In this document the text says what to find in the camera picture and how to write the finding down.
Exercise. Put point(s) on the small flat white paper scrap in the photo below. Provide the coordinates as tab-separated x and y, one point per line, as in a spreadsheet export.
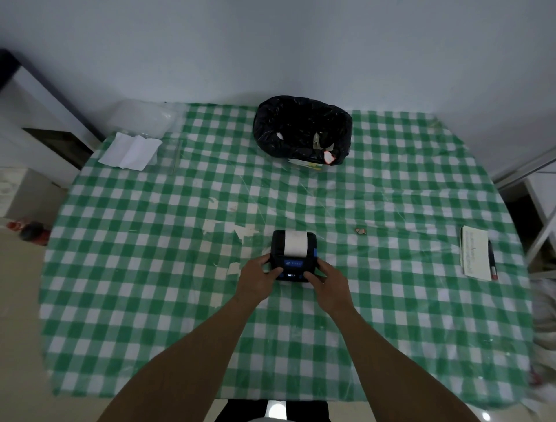
233	268

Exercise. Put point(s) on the white thermal paper roll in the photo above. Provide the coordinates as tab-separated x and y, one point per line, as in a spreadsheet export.
295	243

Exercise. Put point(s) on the white foam box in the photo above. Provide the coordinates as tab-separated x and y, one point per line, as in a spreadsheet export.
21	193

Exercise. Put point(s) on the white cabinet with black top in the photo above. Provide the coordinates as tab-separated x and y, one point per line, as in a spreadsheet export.
30	113

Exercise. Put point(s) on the clear plastic bag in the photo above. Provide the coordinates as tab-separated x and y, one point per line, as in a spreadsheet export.
139	117

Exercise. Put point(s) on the person's left hand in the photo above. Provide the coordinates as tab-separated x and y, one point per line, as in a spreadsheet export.
254	282

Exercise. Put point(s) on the black portable printer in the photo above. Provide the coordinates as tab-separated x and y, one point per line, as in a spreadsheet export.
277	244

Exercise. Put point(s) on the black pen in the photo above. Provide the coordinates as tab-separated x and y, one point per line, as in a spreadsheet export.
492	261

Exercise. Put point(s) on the black trash bag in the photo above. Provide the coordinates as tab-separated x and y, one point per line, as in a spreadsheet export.
299	117

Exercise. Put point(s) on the white notepad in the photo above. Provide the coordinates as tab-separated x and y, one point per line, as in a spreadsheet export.
474	252

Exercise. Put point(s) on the person's right forearm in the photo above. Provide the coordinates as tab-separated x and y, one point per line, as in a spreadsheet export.
399	374

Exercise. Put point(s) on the person's left forearm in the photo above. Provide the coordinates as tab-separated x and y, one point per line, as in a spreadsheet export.
187	369

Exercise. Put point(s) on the pink red-edged sticker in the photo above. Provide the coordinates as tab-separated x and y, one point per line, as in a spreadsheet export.
329	157

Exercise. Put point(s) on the white folded paper sheet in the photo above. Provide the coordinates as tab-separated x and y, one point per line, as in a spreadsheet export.
130	152

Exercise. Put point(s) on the person's right hand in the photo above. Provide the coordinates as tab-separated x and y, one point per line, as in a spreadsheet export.
334	289

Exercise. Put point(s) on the large torn white paper scrap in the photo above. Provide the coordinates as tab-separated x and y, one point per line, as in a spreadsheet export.
245	229

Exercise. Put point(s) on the dark cola bottle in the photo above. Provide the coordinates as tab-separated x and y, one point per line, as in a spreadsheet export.
32	232

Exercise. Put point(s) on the green white checkered tablecloth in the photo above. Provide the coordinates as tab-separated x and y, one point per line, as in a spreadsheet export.
139	295

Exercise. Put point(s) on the crumpled white paper strip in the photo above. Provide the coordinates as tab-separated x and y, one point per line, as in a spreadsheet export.
318	140

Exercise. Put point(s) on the crumpled white plastic bags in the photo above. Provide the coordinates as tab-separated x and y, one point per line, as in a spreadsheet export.
543	330

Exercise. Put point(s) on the white metal rack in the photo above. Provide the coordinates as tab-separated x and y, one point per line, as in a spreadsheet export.
543	195

